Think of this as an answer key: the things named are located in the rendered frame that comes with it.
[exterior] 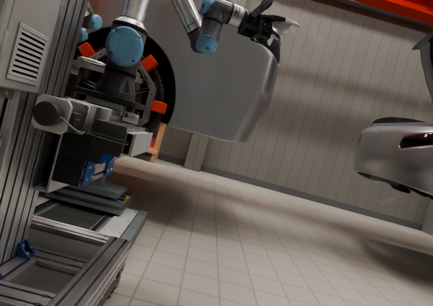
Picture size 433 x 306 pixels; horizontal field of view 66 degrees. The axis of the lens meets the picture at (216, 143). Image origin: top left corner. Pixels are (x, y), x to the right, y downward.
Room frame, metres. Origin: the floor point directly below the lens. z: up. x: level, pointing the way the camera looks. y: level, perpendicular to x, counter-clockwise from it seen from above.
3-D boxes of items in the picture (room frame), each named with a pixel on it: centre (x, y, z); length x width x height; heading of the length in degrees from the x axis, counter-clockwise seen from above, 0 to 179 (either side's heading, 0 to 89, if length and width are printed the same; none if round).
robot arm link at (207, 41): (1.22, 0.13, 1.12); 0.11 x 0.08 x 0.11; 16
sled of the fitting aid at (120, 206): (2.35, 0.75, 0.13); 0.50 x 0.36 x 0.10; 93
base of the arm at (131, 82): (1.26, 0.42, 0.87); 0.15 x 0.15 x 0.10
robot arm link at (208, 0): (1.21, 0.13, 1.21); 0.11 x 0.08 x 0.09; 106
